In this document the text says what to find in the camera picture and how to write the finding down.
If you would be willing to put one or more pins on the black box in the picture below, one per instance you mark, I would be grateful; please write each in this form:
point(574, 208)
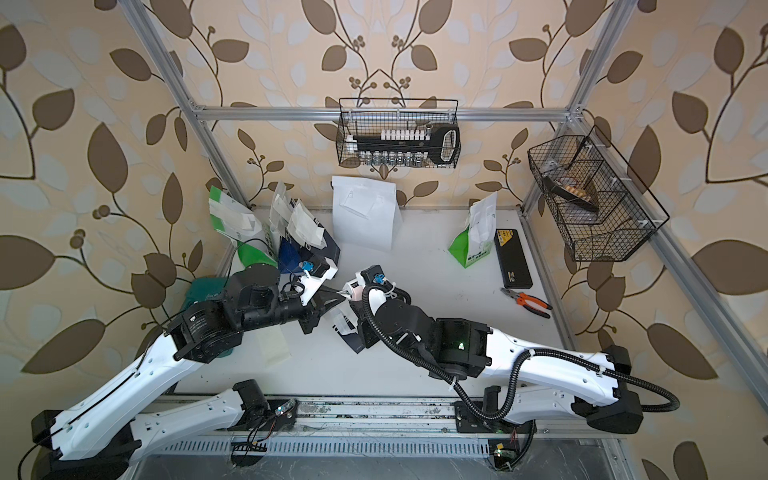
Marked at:
point(513, 265)

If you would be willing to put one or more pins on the aluminium frame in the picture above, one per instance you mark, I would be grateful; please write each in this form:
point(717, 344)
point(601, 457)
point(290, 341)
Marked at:
point(748, 360)

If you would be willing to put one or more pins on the receipt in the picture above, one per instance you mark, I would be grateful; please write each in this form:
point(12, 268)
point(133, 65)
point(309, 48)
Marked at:
point(303, 228)
point(341, 323)
point(272, 345)

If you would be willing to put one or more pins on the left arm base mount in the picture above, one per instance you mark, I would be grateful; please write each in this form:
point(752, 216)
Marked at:
point(259, 417)

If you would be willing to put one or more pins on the wire basket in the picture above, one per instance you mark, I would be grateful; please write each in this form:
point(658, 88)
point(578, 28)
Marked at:
point(629, 213)
point(368, 115)

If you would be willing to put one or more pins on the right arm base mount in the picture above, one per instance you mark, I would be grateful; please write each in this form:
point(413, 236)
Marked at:
point(505, 455)

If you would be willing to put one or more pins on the green tool case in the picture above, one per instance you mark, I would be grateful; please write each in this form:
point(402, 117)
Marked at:
point(204, 291)

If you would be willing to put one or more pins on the back wire basket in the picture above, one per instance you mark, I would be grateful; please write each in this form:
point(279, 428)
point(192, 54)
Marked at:
point(368, 115)

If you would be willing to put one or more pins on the blue white Cheerful bag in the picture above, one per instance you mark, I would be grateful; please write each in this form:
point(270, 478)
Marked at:
point(281, 210)

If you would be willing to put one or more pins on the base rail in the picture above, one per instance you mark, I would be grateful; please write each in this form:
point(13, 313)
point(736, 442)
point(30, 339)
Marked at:
point(382, 427)

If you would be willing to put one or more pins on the pink mini stapler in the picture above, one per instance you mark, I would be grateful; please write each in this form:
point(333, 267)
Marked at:
point(353, 293)

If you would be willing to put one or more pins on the right wire basket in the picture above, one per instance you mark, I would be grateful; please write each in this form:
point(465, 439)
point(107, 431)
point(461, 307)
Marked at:
point(629, 213)

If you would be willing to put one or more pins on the orange handled pliers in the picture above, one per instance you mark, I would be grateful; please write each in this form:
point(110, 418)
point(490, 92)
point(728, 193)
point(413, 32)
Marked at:
point(530, 303)

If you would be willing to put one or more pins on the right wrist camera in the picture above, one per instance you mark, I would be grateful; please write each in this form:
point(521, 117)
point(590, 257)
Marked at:
point(383, 289)

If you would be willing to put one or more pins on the navy bag front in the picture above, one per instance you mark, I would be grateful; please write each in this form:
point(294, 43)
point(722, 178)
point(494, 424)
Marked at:
point(332, 250)

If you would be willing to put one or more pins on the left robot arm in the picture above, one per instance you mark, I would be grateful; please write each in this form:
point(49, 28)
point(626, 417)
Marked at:
point(103, 435)

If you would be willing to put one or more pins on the black socket set holder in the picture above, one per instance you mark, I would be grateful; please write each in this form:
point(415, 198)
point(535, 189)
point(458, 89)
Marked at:
point(439, 144)

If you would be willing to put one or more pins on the large white paper bag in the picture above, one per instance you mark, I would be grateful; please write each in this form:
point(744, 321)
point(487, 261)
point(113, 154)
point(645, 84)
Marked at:
point(365, 212)

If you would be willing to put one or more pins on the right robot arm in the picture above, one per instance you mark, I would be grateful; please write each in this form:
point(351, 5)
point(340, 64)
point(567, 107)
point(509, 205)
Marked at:
point(503, 379)

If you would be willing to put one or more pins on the dark tool in basket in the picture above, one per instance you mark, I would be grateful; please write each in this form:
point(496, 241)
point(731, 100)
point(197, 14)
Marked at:
point(570, 194)

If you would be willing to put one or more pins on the green white bag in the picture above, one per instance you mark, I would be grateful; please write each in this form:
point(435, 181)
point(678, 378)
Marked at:
point(476, 240)
point(242, 228)

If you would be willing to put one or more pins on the navy bag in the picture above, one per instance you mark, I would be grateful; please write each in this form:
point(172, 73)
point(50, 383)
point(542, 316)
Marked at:
point(332, 250)
point(353, 341)

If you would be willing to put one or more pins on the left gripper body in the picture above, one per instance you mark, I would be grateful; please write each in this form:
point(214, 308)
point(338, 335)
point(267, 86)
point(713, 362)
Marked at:
point(285, 311)

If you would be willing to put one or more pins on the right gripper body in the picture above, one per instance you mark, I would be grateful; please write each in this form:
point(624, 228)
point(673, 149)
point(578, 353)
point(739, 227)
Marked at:
point(370, 335)

